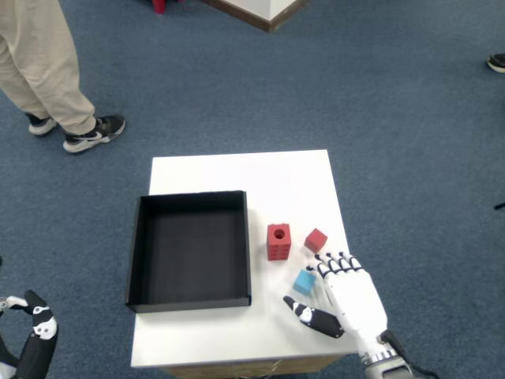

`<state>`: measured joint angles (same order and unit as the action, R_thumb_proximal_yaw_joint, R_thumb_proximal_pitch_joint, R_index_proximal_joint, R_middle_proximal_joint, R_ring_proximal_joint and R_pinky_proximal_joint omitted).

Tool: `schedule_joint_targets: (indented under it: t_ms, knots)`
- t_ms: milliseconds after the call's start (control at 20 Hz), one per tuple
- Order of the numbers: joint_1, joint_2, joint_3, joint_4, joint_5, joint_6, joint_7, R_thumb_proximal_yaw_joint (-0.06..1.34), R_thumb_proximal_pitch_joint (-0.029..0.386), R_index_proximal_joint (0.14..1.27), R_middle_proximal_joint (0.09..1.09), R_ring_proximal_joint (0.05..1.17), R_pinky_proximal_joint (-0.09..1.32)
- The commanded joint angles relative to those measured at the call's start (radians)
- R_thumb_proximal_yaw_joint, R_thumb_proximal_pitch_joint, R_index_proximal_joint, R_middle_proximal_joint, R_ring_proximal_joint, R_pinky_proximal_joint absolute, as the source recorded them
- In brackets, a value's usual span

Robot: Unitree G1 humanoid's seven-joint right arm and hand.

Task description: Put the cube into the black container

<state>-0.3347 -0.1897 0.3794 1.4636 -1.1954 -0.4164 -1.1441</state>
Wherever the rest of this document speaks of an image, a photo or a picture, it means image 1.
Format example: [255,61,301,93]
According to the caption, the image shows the beige trousers of person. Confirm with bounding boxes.
[0,0,97,136]

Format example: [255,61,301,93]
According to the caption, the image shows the black white sneaker with swoosh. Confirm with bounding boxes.
[62,113,126,154]

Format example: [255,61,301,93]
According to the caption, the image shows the plain red foam cube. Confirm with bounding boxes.
[304,227,329,254]

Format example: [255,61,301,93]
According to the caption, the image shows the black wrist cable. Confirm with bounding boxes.
[377,328,440,379]

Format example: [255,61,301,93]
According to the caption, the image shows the white square table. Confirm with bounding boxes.
[130,148,372,379]

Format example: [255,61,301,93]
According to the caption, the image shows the white panel with brown edge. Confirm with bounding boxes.
[201,0,311,33]

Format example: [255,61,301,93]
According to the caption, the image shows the blue foam cube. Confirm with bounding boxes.
[293,269,317,295]

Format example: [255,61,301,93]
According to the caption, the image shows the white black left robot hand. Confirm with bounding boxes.
[0,290,59,379]

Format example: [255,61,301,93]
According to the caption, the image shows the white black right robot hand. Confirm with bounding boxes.
[282,251,396,357]

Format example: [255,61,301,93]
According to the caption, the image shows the red block with round hole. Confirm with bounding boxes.
[267,223,294,261]

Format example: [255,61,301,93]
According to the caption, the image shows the black open box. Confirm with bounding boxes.
[125,189,253,314]

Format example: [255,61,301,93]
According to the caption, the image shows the black shoe with white sole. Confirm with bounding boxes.
[485,53,505,74]

